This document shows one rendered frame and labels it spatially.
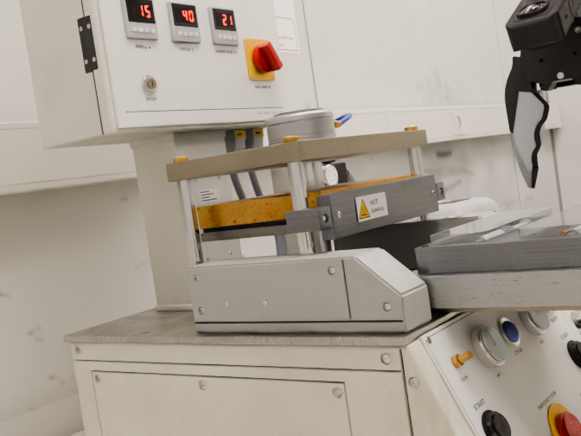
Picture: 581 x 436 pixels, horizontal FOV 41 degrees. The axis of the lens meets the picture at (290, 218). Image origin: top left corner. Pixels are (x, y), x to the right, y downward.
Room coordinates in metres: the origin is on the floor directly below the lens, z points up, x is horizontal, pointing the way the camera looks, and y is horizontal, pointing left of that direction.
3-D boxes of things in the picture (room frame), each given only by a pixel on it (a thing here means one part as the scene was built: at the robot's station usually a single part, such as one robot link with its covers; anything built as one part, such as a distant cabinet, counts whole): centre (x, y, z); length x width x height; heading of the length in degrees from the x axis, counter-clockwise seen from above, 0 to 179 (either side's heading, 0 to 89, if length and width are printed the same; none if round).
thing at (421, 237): (0.97, -0.17, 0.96); 0.26 x 0.05 x 0.07; 53
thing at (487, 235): (0.78, -0.20, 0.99); 0.18 x 0.06 x 0.02; 143
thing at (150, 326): (0.93, 0.00, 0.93); 0.46 x 0.35 x 0.01; 53
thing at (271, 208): (0.91, -0.03, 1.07); 0.22 x 0.17 x 0.10; 143
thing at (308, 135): (0.94, -0.01, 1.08); 0.31 x 0.24 x 0.13; 143
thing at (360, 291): (0.76, 0.00, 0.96); 0.25 x 0.05 x 0.07; 53
